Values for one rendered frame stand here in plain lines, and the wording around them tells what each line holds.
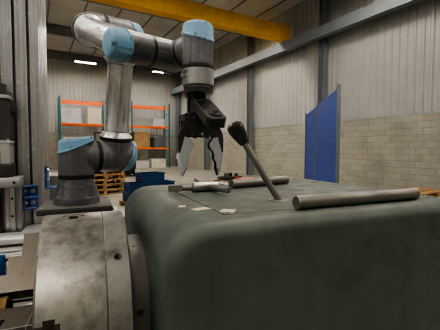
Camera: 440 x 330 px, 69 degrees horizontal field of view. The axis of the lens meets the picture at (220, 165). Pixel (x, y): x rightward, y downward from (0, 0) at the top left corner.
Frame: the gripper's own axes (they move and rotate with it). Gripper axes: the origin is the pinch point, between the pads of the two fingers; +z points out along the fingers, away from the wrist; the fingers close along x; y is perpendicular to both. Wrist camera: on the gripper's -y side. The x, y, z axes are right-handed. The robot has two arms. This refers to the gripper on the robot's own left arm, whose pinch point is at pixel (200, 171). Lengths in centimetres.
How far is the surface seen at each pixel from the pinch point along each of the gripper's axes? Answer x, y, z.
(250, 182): -12.7, -1.2, 2.9
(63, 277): 28.3, -24.5, 12.1
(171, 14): -253, 1020, -465
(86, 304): 25.5, -26.5, 15.3
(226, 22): -467, 1047, -479
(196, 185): 2.9, -5.4, 2.6
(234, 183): -7.6, -2.5, 2.7
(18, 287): 36.0, -11.0, 17.5
